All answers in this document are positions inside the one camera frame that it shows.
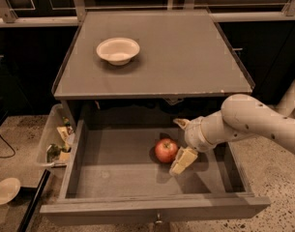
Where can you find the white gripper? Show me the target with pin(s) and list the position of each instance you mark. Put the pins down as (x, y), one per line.
(194, 134)

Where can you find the red apple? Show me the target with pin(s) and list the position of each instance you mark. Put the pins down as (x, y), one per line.
(166, 150)

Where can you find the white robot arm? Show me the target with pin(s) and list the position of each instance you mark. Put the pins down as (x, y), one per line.
(240, 116)

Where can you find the open grey top drawer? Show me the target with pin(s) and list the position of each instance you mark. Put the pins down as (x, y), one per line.
(113, 176)

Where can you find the grey cabinet counter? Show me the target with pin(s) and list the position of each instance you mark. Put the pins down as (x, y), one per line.
(183, 54)

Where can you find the white bowl on counter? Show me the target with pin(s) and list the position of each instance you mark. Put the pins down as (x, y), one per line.
(118, 51)

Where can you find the clear plastic bin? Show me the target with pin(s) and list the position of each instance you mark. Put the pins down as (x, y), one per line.
(50, 135)

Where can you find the snack packets in bin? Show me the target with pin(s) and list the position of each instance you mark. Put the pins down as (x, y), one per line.
(60, 152)

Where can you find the metal railing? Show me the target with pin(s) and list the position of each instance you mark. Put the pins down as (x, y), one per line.
(72, 11)

